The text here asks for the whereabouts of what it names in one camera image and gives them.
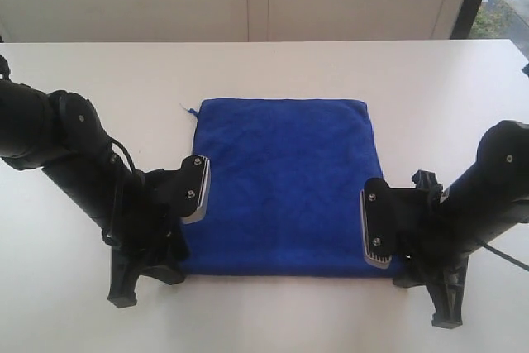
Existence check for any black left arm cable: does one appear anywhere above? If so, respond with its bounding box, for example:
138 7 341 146
101 137 140 246

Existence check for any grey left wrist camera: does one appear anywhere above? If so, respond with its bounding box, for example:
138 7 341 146
169 155 211 224

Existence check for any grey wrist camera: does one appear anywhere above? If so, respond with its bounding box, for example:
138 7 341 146
360 178 413 270
169 155 211 224

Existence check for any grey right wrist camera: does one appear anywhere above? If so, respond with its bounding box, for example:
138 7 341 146
360 178 413 270

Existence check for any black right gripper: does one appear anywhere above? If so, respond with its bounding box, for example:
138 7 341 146
392 169 468 327

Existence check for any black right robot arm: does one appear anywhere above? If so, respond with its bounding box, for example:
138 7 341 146
393 121 528 329

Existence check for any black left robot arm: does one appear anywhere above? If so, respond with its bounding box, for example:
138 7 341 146
1 59 188 308

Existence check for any blue towel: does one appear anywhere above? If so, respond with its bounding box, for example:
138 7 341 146
183 98 402 278

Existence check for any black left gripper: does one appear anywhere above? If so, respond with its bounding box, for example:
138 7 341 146
102 169 189 308

